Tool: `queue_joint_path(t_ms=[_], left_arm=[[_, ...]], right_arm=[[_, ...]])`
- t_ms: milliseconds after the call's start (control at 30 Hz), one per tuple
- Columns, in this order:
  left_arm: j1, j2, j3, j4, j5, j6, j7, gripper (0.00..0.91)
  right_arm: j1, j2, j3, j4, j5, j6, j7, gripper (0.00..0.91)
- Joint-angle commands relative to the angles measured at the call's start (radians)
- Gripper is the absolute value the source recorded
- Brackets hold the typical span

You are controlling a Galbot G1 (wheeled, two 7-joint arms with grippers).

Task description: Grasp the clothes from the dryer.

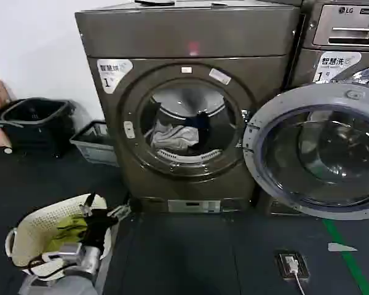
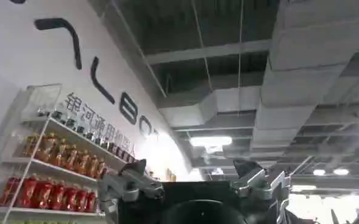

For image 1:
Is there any flat black object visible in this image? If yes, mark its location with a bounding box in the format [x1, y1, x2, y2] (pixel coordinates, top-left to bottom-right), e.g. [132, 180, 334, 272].
[134, 0, 176, 7]

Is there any grey front-load dryer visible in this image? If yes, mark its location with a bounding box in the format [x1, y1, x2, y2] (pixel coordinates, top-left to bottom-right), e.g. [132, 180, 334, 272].
[74, 3, 302, 215]

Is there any floor power socket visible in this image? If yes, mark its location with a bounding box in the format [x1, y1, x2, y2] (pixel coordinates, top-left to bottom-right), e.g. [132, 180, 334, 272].
[274, 250, 311, 273]

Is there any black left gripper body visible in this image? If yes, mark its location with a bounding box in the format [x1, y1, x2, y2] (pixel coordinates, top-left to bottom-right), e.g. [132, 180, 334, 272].
[81, 208, 119, 250]

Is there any white plug with cable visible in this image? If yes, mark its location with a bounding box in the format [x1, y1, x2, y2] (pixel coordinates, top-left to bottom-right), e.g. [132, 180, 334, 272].
[284, 256, 306, 295]

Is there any grey plastic crate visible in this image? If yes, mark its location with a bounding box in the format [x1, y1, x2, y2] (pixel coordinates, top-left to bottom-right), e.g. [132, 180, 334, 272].
[69, 120, 120, 168]

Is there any round glass dryer door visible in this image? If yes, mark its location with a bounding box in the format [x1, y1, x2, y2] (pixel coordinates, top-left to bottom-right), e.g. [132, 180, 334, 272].
[242, 82, 369, 221]

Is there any black plastic basket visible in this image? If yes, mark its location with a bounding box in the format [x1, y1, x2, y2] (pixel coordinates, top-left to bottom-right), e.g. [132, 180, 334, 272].
[0, 97, 77, 159]

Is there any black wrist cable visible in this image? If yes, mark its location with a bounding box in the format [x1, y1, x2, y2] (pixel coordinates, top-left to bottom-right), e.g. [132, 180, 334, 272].
[23, 254, 82, 279]

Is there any black garment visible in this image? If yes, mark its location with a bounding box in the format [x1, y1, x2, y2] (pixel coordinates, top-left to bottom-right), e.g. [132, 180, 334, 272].
[183, 111, 218, 155]

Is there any white perforated laundry basket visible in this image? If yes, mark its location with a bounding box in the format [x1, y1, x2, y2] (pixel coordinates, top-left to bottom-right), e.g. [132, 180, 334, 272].
[5, 193, 112, 278]

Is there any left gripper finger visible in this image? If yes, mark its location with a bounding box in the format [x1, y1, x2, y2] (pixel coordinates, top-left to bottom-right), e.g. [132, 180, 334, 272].
[106, 203, 132, 221]
[81, 192, 97, 216]

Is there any grey dryer with drawer panel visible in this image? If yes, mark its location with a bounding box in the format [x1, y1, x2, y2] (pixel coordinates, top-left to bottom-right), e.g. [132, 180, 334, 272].
[283, 0, 369, 216]

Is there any green floor tape strip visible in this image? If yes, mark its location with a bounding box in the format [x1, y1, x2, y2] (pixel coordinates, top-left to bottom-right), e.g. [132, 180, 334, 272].
[322, 218, 369, 295]

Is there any yellow-green garment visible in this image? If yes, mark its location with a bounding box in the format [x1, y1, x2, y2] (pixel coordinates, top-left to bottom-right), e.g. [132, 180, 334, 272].
[45, 213, 90, 250]

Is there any white floor tape piece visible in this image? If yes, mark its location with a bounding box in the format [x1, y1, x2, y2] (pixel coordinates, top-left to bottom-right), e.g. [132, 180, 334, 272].
[327, 242, 359, 253]

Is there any white grey cloth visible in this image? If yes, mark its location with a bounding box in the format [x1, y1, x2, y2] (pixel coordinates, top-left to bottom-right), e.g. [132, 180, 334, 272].
[149, 124, 201, 152]

